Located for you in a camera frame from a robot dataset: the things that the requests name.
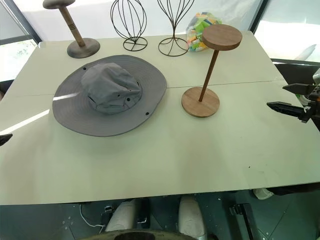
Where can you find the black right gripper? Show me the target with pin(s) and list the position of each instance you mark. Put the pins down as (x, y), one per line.
(316, 105)

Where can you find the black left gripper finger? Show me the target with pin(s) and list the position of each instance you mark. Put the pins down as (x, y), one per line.
(4, 138)

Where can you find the grey wide-brim hat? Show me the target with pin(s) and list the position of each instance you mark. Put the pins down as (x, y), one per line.
(75, 110)

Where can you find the brown wooden disc-top hat stand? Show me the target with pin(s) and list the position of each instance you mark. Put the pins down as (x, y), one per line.
(222, 37)

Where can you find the grey-brown wooden mushroom hat stand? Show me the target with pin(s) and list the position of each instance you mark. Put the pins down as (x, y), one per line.
(83, 47)

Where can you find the white shoe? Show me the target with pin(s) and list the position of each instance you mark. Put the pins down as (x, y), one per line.
(262, 193)

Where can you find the clear bag of coloured blocks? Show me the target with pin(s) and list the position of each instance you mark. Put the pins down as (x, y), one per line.
(197, 41)

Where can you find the silver robot left leg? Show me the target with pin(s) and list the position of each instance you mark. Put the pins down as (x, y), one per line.
(121, 217)

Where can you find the silver robot leg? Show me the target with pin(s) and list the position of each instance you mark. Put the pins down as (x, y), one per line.
(121, 217)
(191, 215)

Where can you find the silver robot right leg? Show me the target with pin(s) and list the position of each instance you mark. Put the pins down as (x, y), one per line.
(191, 215)

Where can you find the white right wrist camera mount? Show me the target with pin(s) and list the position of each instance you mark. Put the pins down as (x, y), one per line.
(317, 77)

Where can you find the black table leg frame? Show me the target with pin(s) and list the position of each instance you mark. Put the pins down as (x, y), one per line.
(246, 222)

